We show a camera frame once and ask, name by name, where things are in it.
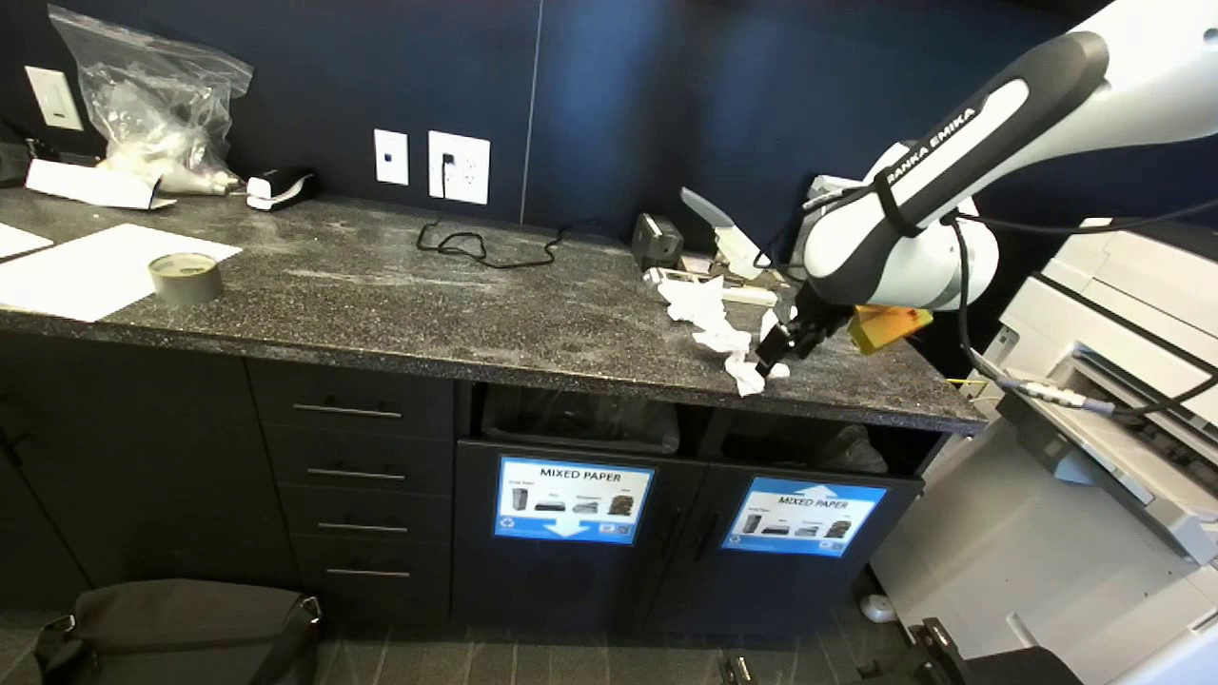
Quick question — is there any grey tape roll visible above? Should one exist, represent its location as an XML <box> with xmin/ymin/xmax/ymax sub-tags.
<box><xmin>143</xmin><ymin>248</ymin><xmax>224</xmax><ymax>305</ymax></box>

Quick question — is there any black bag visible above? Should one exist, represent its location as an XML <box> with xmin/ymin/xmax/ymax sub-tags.
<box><xmin>34</xmin><ymin>579</ymin><xmax>327</xmax><ymax>685</ymax></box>

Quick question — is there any clear plastic bag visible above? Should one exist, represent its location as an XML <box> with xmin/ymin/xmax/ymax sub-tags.
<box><xmin>46</xmin><ymin>0</ymin><xmax>253</xmax><ymax>193</ymax></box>

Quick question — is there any white office printer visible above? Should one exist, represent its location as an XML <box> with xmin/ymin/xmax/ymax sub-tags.
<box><xmin>855</xmin><ymin>215</ymin><xmax>1218</xmax><ymax>685</ymax></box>

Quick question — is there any black tape dispenser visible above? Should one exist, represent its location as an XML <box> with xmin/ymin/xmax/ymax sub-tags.
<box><xmin>626</xmin><ymin>208</ymin><xmax>690</xmax><ymax>269</ymax></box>

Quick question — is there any white paper ball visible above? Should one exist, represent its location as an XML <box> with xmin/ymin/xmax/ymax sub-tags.
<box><xmin>652</xmin><ymin>264</ymin><xmax>729</xmax><ymax>320</ymax></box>

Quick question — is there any thin black cable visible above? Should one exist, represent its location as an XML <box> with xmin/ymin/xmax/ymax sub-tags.
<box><xmin>413</xmin><ymin>218</ymin><xmax>567</xmax><ymax>273</ymax></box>

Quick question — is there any silver drawer handle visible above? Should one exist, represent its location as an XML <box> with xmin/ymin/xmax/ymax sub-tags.
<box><xmin>288</xmin><ymin>399</ymin><xmax>407</xmax><ymax>423</ymax></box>
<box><xmin>304</xmin><ymin>466</ymin><xmax>411</xmax><ymax>486</ymax></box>
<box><xmin>324</xmin><ymin>562</ymin><xmax>413</xmax><ymax>586</ymax></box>
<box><xmin>310</xmin><ymin>518</ymin><xmax>413</xmax><ymax>541</ymax></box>

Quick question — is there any white folded paper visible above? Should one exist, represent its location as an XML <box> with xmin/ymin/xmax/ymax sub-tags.
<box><xmin>21</xmin><ymin>158</ymin><xmax>182</xmax><ymax>218</ymax></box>

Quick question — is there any dark drawer cabinet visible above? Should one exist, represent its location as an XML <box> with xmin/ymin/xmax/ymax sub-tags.
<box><xmin>0</xmin><ymin>330</ymin><xmax>458</xmax><ymax>623</ymax></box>

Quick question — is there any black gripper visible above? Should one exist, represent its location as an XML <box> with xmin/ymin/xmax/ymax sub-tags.
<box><xmin>752</xmin><ymin>288</ymin><xmax>850</xmax><ymax>380</ymax></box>

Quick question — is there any printed white paper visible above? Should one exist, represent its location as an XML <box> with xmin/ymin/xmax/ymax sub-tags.
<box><xmin>682</xmin><ymin>296</ymin><xmax>795</xmax><ymax>399</ymax></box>

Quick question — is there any white paper sheet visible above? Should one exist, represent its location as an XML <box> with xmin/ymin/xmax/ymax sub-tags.
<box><xmin>0</xmin><ymin>222</ymin><xmax>243</xmax><ymax>326</ymax></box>

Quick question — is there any blue label with down arrow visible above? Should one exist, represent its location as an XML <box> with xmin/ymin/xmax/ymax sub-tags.
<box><xmin>491</xmin><ymin>454</ymin><xmax>657</xmax><ymax>551</ymax></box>

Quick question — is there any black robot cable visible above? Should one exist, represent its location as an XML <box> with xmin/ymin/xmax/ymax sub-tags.
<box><xmin>943</xmin><ymin>203</ymin><xmax>1218</xmax><ymax>430</ymax></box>

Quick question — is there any dark recycling bin cabinet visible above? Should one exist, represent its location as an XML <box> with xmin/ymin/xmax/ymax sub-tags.
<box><xmin>450</xmin><ymin>378</ymin><xmax>929</xmax><ymax>640</ymax></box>

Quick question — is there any small white switch plate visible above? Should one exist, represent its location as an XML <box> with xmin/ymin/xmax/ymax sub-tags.
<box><xmin>370</xmin><ymin>127</ymin><xmax>413</xmax><ymax>189</ymax></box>

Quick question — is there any black wheeled base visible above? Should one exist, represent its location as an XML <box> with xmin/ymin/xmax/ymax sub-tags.
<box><xmin>905</xmin><ymin>616</ymin><xmax>1082</xmax><ymax>685</ymax></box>

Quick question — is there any white wall outlet plate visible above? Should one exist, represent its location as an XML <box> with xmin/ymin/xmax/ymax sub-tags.
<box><xmin>426</xmin><ymin>127</ymin><xmax>496</xmax><ymax>208</ymax></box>

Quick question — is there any blue label with up arrow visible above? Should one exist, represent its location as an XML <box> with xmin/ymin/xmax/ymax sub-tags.
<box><xmin>720</xmin><ymin>475</ymin><xmax>889</xmax><ymax>562</ymax></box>

